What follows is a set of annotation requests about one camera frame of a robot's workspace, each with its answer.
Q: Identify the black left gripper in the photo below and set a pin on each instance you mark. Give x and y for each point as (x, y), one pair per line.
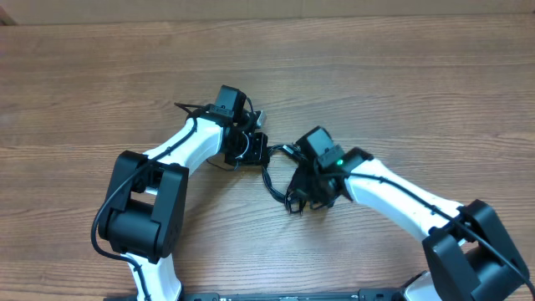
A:
(257, 155)

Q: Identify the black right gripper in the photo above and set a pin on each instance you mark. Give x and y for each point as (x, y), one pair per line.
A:
(299, 186)

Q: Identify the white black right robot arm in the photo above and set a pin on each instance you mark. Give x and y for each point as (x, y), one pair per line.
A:
(469, 253)

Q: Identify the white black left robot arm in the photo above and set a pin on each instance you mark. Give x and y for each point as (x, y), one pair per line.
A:
(141, 218)

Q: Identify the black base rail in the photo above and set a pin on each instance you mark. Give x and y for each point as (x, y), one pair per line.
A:
(364, 294)

